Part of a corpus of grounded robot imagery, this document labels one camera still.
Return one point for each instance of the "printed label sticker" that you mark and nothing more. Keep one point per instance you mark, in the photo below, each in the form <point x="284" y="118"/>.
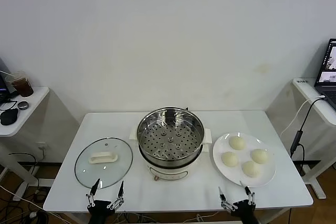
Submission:
<point x="302" y="81"/>

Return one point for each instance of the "cream electric cooker pot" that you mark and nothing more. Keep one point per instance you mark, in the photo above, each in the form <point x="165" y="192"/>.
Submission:
<point x="170" y="172"/>

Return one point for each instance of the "stainless steel steamer basket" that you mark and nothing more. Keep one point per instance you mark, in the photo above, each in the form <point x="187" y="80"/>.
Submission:
<point x="170" y="140"/>

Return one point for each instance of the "plastic cup of iced coffee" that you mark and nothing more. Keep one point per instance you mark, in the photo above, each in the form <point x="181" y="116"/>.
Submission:
<point x="23" y="87"/>

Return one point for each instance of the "white side table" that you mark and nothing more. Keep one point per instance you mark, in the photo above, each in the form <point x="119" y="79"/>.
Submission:
<point x="34" y="108"/>
<point x="315" y="103"/>

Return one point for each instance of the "open grey laptop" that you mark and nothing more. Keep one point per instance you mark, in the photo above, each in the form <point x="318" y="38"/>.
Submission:
<point x="326" y="77"/>

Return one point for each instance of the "white wall socket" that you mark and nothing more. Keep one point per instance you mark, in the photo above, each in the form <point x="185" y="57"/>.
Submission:
<point x="42" y="145"/>

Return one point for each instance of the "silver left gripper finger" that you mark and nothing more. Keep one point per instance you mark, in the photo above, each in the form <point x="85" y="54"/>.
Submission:
<point x="120" y="193"/>
<point x="92" y="195"/>

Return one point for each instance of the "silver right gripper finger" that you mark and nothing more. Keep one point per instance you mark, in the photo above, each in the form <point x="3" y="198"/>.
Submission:
<point x="223" y="200"/>
<point x="252" y="198"/>

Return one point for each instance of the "white steamed baozi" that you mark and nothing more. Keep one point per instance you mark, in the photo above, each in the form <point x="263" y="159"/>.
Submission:
<point x="230" y="159"/>
<point x="236" y="142"/>
<point x="250" y="169"/>
<point x="260" y="155"/>

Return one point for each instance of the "white round plate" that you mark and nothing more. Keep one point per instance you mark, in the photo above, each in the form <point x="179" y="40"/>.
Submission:
<point x="265" y="176"/>

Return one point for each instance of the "grey round puck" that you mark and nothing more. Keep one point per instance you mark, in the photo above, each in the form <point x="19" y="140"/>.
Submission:
<point x="22" y="105"/>

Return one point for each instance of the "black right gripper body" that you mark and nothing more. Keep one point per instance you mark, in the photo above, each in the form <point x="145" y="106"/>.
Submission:
<point x="245" y="208"/>

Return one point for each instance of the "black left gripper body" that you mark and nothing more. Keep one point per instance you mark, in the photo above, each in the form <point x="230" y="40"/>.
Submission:
<point x="101" y="208"/>

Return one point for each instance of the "black computer mouse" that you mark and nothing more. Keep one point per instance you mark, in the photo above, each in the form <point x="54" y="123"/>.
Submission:
<point x="9" y="117"/>

